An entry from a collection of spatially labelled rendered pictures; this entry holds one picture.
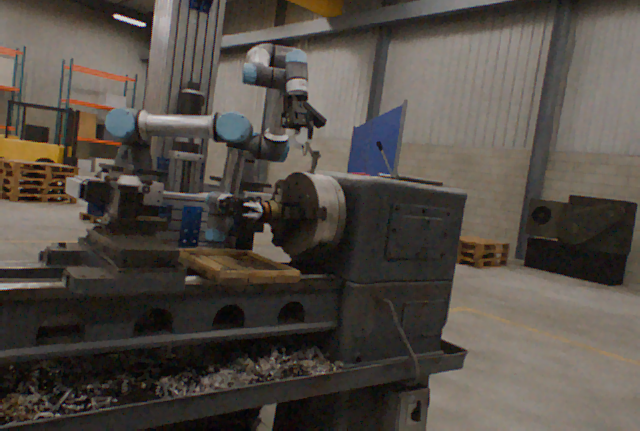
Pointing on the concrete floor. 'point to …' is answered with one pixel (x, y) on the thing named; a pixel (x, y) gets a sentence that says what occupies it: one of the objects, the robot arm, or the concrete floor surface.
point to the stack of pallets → (35, 181)
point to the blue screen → (363, 152)
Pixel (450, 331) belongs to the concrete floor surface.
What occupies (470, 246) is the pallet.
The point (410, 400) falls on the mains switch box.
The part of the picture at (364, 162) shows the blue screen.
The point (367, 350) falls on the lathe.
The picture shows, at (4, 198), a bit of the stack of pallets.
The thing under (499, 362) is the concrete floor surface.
